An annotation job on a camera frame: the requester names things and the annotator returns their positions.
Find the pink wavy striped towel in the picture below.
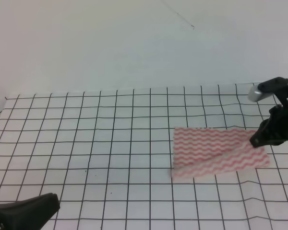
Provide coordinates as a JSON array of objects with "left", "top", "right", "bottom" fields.
[{"left": 171, "top": 127, "right": 270, "bottom": 179}]

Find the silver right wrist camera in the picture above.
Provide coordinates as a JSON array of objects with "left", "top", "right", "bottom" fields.
[{"left": 248, "top": 85, "right": 273, "bottom": 103}]

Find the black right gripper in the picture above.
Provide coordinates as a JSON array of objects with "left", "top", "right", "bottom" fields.
[{"left": 250, "top": 81, "right": 288, "bottom": 148}]

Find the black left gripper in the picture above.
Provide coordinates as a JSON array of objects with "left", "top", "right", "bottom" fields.
[{"left": 0, "top": 193, "right": 60, "bottom": 230}]

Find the white black-grid tablecloth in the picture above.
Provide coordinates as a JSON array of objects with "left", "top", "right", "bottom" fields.
[{"left": 0, "top": 84, "right": 288, "bottom": 230}]

